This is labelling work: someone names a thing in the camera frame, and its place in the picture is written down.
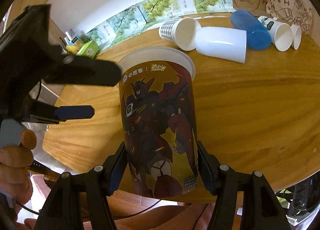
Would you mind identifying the brown robot print paper cup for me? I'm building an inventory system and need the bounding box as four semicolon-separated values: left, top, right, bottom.
118;47;198;199

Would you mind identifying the plain white paper cup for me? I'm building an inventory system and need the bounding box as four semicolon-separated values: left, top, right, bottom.
195;27;247;63

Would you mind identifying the checkered paper cup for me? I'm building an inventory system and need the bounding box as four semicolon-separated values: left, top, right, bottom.
158;17;201;51

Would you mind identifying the blue plastic cup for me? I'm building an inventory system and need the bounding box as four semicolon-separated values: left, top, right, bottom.
230;10;272;50

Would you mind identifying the striped leaf print paper cup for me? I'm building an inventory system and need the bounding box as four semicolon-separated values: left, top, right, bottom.
258;16;293;52

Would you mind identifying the small white paper cup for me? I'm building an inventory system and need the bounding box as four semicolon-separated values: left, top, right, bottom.
291;24;302;50

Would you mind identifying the person's hand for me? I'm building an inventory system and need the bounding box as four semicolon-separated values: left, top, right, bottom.
0;130;37;205

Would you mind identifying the green tissue box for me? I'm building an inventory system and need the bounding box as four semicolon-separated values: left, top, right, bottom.
76;41;99;59

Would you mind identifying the printed canvas storage box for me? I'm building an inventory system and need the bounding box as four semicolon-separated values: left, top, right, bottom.
266;0;312;35

